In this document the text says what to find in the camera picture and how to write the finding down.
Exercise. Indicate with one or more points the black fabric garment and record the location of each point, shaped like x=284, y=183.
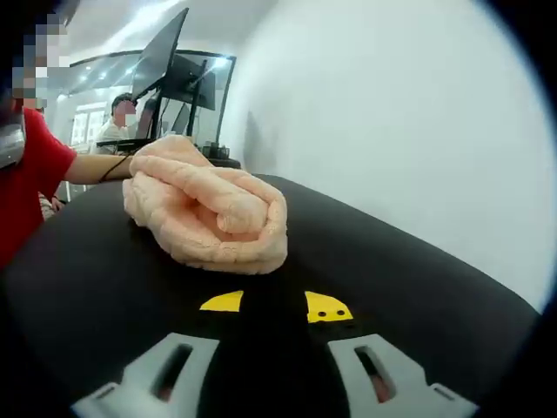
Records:
x=391, y=270

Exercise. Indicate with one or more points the black background desk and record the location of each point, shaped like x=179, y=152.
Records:
x=122, y=142

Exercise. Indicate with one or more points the grey chest-worn device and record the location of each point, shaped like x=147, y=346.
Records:
x=9, y=146

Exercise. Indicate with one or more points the small dark desk items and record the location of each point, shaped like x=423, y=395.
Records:
x=216, y=151

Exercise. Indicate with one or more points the small black monitor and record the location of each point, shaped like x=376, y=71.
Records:
x=198, y=82

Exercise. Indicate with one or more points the person in red shirt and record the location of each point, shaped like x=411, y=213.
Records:
x=30, y=174

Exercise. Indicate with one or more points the peach fluffy towel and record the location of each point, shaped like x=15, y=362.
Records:
x=183, y=204

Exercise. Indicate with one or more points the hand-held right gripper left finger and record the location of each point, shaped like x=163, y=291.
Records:
x=143, y=379

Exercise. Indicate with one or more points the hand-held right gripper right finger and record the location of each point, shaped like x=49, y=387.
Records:
x=404, y=383

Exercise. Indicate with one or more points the black monitor stand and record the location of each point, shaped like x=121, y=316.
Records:
x=195, y=117

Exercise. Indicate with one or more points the large black monitor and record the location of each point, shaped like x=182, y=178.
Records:
x=159, y=56

